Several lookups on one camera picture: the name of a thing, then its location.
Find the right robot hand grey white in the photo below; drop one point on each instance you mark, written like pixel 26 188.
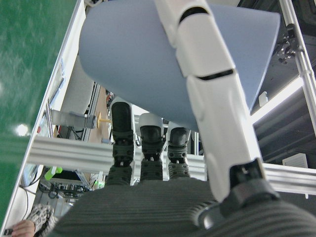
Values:
pixel 148 209

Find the light blue plastic cup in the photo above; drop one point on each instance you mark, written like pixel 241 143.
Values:
pixel 128 61

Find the person's hand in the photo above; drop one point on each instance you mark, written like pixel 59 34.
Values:
pixel 23 228

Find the wooden T-shaped stand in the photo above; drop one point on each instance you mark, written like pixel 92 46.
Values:
pixel 101 120

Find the green plastic clip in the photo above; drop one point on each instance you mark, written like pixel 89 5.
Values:
pixel 52 172

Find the grey blue teach pendant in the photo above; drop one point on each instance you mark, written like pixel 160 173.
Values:
pixel 42 123

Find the ceiling light strip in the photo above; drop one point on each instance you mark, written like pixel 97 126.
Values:
pixel 279 98

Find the aluminium profile post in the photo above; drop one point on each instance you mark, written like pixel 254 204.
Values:
pixel 74 153

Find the green belt conveyor aluminium frame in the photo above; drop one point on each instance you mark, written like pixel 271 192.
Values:
pixel 24 61

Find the black overhead camera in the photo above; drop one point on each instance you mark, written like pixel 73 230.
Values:
pixel 287 47

